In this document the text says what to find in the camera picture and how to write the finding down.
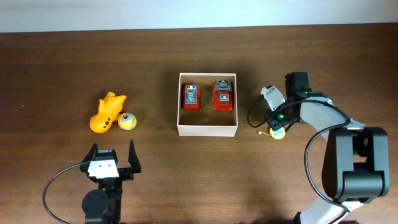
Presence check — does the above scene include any yellow wooden rattle drum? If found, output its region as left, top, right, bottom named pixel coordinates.
left=257, top=128, right=286, bottom=140

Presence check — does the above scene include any black cable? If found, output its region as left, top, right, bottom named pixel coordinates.
left=246, top=95, right=352, bottom=214
left=42, top=162, right=90, bottom=224

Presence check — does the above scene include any red fire truck toy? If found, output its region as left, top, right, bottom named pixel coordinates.
left=182, top=84, right=201, bottom=111

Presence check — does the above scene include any orange rubber animal toy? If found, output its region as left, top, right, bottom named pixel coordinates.
left=90, top=92, right=127, bottom=133

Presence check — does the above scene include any pink cardboard box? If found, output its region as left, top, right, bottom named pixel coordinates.
left=177, top=73, right=238, bottom=137

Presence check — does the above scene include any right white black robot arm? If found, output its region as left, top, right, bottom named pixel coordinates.
left=261, top=72, right=390, bottom=223

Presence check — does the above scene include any left black cable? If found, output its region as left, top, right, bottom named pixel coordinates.
left=42, top=162, right=90, bottom=224

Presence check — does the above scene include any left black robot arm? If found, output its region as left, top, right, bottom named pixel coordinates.
left=80, top=141, right=142, bottom=224

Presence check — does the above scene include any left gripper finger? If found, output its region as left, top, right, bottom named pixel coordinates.
left=83, top=143, right=98, bottom=162
left=128, top=139, right=141, bottom=169

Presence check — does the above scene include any red fire truck with ladder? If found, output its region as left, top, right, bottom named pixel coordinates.
left=213, top=80, right=234, bottom=112

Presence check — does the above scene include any yellow grey toy ball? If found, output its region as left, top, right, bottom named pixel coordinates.
left=118, top=113, right=137, bottom=130

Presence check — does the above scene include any right black cable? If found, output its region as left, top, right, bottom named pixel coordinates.
left=246, top=95, right=352, bottom=214

